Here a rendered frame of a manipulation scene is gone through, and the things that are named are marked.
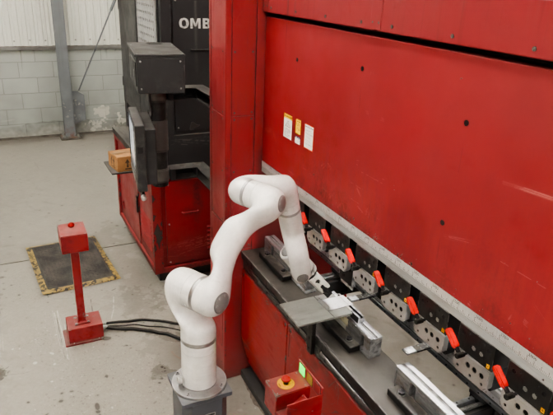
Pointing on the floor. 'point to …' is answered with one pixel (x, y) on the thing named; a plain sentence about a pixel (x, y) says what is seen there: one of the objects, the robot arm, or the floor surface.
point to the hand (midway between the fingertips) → (327, 292)
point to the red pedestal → (67, 240)
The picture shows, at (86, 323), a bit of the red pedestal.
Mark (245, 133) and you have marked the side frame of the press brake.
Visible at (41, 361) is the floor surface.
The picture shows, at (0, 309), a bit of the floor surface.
